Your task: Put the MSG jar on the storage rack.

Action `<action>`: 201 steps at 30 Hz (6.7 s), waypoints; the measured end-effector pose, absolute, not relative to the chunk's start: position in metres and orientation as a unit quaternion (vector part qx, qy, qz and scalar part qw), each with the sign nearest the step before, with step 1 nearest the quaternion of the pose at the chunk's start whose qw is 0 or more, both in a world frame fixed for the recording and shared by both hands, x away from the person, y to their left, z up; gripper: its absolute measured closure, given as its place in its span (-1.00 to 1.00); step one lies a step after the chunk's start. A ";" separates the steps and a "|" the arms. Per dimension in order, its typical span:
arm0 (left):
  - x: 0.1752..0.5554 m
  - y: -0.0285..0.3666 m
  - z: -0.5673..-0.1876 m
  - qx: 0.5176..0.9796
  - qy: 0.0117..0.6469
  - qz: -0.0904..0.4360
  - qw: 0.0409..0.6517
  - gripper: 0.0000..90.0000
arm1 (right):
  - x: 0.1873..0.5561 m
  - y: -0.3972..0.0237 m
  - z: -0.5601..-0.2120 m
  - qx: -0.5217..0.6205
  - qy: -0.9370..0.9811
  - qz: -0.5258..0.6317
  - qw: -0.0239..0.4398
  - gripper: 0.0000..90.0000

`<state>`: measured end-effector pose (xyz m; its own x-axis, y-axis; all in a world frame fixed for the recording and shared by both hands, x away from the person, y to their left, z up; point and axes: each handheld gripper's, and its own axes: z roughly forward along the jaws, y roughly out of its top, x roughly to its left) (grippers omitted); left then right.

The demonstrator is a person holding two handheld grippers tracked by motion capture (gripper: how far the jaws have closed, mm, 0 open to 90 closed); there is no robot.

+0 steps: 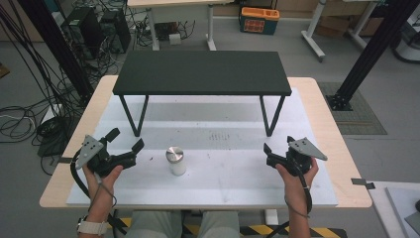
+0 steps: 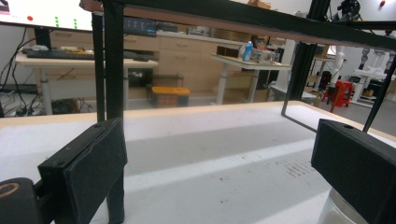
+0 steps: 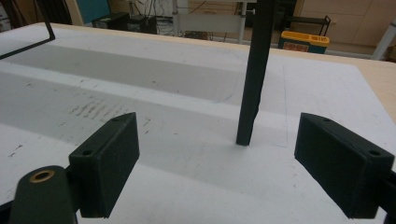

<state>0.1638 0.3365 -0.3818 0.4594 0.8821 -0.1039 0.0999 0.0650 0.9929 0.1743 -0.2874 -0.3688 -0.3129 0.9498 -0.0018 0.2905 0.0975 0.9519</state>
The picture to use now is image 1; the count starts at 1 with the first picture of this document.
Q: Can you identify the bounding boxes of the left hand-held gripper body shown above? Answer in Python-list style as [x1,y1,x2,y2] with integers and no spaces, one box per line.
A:
[74,134,138,179]

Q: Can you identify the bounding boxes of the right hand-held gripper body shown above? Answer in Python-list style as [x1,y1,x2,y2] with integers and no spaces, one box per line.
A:
[266,137,329,177]

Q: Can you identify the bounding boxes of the white jar with metal lid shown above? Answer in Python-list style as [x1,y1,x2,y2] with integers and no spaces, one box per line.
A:
[164,146,188,178]

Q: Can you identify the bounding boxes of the person's right hand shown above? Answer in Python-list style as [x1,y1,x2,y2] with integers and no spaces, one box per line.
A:
[274,158,320,200]

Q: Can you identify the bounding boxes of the person's left hand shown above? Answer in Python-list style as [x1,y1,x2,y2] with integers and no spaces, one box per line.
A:
[82,164,125,202]

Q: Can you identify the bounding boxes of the light wooden table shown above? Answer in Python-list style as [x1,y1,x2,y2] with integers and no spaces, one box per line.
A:
[39,74,373,210]

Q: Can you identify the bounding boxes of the white table mat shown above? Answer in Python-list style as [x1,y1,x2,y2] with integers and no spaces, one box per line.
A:
[66,86,339,208]

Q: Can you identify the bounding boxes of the white power strip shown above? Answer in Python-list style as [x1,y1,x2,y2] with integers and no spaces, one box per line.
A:
[40,103,64,126]

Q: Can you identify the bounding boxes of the white wristwatch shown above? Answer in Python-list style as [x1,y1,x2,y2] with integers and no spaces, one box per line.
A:
[75,215,111,237]

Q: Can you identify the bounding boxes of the grey floor mat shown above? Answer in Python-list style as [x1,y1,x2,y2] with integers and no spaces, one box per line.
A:
[317,81,388,136]

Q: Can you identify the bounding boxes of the yellow black hazard tape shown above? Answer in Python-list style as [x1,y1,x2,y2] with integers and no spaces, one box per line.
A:
[113,216,349,238]

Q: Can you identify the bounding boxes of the person's legs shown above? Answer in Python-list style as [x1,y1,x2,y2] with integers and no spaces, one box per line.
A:
[124,210,241,238]

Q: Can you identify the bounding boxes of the black low shelf table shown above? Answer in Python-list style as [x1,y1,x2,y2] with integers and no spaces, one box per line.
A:
[112,50,293,138]

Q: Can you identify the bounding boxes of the black computer tower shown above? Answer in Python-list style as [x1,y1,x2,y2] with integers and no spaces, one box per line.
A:
[98,9,132,55]
[61,6,104,61]

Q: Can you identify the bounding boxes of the white side table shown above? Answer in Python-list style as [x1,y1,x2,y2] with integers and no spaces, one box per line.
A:
[367,180,420,238]

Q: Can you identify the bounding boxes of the orange and blue toolbox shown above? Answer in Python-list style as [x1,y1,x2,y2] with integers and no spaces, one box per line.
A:
[239,6,281,37]

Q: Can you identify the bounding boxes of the cardboard boxes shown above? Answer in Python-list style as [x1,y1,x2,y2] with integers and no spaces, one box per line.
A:
[315,0,385,38]

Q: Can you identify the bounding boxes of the white standing desk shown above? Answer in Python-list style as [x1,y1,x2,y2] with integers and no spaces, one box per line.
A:
[126,0,236,53]

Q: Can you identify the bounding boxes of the white round machine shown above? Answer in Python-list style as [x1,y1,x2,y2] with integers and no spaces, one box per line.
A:
[390,13,420,64]

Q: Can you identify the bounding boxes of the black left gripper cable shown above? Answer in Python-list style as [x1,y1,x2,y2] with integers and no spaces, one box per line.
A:
[69,150,129,236]

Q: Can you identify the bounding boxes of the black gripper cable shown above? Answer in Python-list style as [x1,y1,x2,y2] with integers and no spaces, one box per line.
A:
[69,150,129,236]
[265,162,314,238]

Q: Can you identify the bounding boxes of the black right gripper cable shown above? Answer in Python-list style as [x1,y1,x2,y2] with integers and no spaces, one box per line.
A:
[265,162,314,238]

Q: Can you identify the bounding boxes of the bundle of black floor cables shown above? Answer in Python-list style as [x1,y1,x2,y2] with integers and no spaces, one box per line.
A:
[0,0,120,177]

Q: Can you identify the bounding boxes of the black metal frame post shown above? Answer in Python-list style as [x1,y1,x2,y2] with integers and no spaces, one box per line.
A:
[325,0,420,112]
[17,0,96,102]

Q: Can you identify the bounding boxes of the white desk frame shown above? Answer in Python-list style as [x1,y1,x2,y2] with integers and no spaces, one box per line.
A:
[300,0,378,63]

